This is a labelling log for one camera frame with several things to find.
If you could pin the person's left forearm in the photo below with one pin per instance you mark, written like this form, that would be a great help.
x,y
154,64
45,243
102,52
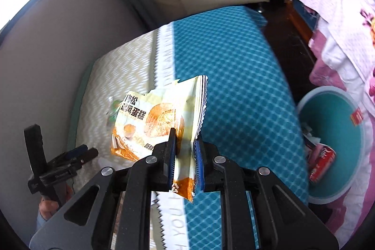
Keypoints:
x,y
41,223

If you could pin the pink white quilt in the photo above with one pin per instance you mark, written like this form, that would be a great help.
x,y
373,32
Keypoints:
x,y
337,62

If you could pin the teal checked tablecloth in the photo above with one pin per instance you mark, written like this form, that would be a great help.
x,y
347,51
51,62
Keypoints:
x,y
234,77

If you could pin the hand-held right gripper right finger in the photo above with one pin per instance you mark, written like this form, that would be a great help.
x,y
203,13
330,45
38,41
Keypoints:
x,y
199,165

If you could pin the teal plastic bin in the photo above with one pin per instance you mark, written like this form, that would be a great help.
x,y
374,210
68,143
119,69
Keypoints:
x,y
331,118

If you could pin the yellow cake packet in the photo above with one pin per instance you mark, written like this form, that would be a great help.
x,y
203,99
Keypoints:
x,y
152,118

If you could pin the green snack wrapper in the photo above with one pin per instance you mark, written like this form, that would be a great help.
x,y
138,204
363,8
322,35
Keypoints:
x,y
112,109

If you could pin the red soda can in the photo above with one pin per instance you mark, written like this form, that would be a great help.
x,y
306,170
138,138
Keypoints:
x,y
322,162

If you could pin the blue box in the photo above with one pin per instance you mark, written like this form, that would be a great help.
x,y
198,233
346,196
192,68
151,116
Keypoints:
x,y
304,12

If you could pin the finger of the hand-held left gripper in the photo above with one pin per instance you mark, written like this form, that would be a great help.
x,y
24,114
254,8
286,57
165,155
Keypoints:
x,y
88,154
77,150

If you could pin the person's left hand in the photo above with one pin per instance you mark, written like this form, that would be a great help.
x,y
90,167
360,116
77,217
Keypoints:
x,y
48,207

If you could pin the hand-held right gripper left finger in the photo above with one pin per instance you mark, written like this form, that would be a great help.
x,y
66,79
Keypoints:
x,y
172,162

